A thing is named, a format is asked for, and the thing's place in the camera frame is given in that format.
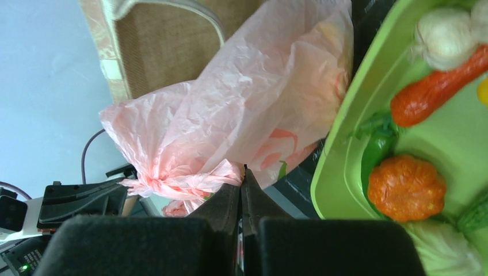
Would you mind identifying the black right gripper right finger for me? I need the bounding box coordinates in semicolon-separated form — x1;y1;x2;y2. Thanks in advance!
241;169;425;275

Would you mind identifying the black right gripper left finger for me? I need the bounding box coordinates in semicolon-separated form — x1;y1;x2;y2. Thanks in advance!
35;184;240;275

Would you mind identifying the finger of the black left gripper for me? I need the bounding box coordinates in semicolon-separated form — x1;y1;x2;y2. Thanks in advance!
37;178;128;231

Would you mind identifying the pink plastic grocery bag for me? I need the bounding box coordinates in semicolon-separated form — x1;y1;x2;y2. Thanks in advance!
100;1;353;217

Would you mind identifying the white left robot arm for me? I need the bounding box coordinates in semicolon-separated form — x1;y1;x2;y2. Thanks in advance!
1;178;128;242

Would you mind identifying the brown paper bag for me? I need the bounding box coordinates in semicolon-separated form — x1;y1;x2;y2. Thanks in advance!
79;1;261;102

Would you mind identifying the orange bumpy fruit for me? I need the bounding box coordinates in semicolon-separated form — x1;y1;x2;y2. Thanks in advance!
367;154;447;223

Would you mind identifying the dark green chili pepper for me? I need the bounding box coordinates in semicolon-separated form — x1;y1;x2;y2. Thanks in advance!
347;112;398;218

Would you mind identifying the green cabbage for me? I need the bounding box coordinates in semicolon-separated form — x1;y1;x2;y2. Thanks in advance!
403;221;485;275

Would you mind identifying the small red orange pepper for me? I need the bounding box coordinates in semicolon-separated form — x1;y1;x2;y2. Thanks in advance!
390;44;487;128

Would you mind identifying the green cucumber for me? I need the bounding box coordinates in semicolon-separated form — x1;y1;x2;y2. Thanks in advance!
456;193;487;233

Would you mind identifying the green plastic tray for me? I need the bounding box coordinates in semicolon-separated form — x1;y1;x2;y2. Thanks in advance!
311;1;487;220

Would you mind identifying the yellow bell pepper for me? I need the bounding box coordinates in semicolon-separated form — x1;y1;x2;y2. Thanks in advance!
476;78;488;107

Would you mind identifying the white garlic bulb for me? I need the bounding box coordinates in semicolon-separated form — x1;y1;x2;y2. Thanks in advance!
471;0;488;44
411;7;478;71

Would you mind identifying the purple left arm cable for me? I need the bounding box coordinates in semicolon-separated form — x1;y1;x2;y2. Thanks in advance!
0;128;106;201

